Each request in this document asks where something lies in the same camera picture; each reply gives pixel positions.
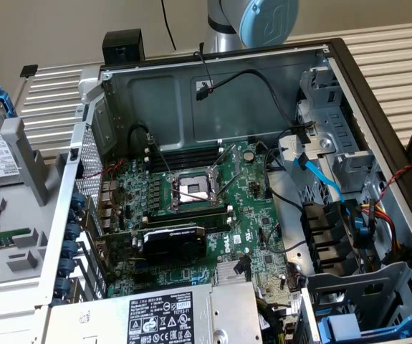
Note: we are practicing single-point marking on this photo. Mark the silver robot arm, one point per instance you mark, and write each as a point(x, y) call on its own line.
point(220, 36)

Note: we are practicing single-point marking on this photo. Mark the metal disk bay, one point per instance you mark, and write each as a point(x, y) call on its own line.
point(352, 286)

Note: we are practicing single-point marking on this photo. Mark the blue disk carrier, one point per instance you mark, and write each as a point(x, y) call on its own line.
point(341, 324)

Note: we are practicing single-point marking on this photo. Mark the CPU socket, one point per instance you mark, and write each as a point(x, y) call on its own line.
point(195, 188)

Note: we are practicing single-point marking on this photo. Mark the metal socket cover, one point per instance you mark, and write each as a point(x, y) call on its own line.
point(236, 157)

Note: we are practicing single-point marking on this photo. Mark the coin battery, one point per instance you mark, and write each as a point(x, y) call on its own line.
point(249, 156)

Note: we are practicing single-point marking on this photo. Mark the metal locking lever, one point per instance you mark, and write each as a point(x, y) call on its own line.
point(160, 155)

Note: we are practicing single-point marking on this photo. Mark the green motherboard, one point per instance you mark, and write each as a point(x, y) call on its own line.
point(248, 215)

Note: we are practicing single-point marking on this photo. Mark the black graphics card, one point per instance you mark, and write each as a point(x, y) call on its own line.
point(173, 247)

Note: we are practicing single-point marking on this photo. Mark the open PC case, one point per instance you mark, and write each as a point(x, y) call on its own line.
point(155, 100)

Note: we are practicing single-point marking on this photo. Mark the silver chipset heatsink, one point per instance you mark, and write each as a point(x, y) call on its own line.
point(227, 274)

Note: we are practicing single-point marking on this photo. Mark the metal drive cage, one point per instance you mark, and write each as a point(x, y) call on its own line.
point(334, 125)

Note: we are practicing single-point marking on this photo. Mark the black box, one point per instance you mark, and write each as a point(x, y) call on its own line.
point(123, 43)

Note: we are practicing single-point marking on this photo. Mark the silver power supply unit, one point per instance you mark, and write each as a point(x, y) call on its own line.
point(112, 315)

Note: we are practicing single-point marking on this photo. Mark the grey parts rack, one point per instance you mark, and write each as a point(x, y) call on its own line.
point(30, 215)

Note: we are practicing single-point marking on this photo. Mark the green RAM stick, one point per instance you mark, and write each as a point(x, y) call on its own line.
point(1, 241)

